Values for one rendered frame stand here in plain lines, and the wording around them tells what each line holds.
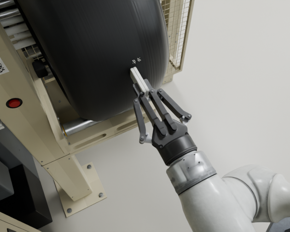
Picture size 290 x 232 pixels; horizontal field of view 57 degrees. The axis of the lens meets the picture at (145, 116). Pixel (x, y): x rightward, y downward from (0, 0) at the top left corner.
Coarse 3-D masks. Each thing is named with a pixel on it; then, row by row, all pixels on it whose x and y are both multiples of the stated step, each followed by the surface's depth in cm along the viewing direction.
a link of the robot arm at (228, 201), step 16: (192, 192) 49; (208, 192) 48; (224, 192) 49; (240, 192) 51; (192, 208) 49; (208, 208) 47; (224, 208) 47; (240, 208) 48; (256, 208) 53; (192, 224) 49; (208, 224) 47; (224, 224) 46; (240, 224) 46
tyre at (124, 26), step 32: (32, 0) 54; (64, 0) 53; (96, 0) 55; (128, 0) 57; (32, 32) 93; (64, 32) 54; (96, 32) 56; (128, 32) 59; (160, 32) 63; (64, 64) 58; (96, 64) 58; (128, 64) 63; (160, 64) 68; (96, 96) 64; (128, 96) 71
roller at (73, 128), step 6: (132, 108) 98; (72, 120) 94; (78, 120) 93; (84, 120) 93; (90, 120) 93; (66, 126) 91; (72, 126) 92; (78, 126) 92; (84, 126) 93; (90, 126) 95; (66, 132) 91; (72, 132) 92
